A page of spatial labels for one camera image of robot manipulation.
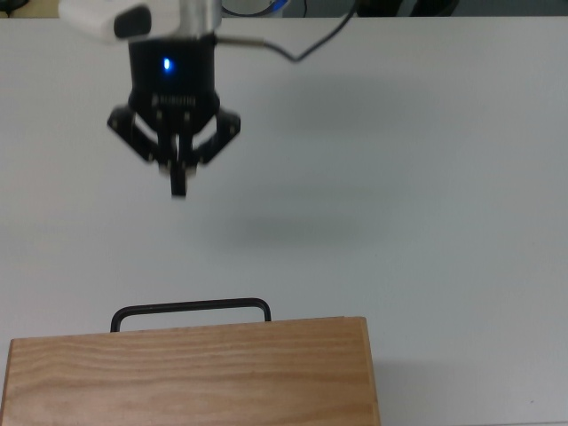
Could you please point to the light wooden cabinet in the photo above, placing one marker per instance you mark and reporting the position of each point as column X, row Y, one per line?
column 177, row 381

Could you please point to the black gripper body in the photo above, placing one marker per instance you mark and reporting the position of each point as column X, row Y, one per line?
column 177, row 89

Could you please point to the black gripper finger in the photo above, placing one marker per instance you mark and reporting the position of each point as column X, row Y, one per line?
column 213, row 142
column 133, row 137

